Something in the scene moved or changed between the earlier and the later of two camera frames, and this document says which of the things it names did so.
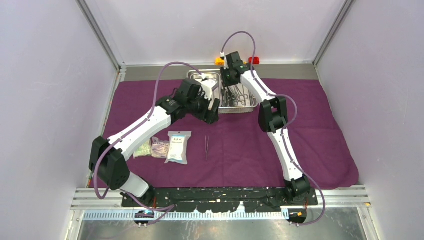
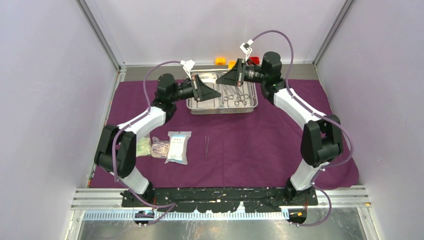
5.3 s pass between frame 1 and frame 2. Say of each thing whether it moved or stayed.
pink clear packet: stayed
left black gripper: moved
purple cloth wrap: stayed
